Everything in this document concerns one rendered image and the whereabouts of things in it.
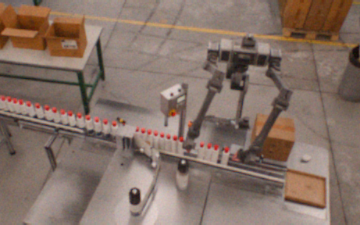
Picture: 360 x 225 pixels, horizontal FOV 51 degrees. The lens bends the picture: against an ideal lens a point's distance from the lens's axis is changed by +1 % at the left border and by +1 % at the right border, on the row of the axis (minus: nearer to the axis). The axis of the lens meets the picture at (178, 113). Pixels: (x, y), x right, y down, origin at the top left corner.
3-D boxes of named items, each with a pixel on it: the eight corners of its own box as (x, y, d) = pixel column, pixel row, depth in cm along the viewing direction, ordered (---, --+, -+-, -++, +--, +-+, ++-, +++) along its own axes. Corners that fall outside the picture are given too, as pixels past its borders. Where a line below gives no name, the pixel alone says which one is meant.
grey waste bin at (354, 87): (336, 103, 482) (354, 65, 438) (331, 80, 512) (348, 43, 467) (371, 107, 480) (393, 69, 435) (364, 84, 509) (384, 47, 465)
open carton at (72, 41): (45, 62, 394) (37, 31, 367) (58, 33, 429) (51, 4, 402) (82, 64, 394) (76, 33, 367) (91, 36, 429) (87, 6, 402)
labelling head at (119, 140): (117, 155, 302) (114, 133, 283) (122, 143, 310) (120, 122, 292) (133, 158, 300) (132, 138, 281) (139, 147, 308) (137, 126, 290)
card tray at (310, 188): (283, 198, 287) (285, 194, 284) (286, 170, 305) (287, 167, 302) (325, 208, 283) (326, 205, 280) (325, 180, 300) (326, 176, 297)
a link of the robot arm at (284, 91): (297, 93, 258) (284, 87, 256) (286, 109, 263) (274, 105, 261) (280, 70, 297) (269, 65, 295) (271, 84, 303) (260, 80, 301)
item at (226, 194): (23, 223, 267) (22, 222, 265) (99, 98, 355) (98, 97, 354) (330, 312, 235) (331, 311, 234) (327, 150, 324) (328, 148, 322)
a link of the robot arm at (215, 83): (229, 73, 258) (215, 68, 257) (221, 91, 261) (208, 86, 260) (216, 63, 301) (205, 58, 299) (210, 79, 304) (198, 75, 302)
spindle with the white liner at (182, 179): (174, 188, 283) (176, 165, 261) (177, 179, 289) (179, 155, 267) (186, 191, 281) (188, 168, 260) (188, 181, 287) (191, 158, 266)
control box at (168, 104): (159, 111, 282) (160, 92, 268) (177, 101, 290) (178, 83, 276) (168, 119, 276) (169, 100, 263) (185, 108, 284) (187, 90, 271)
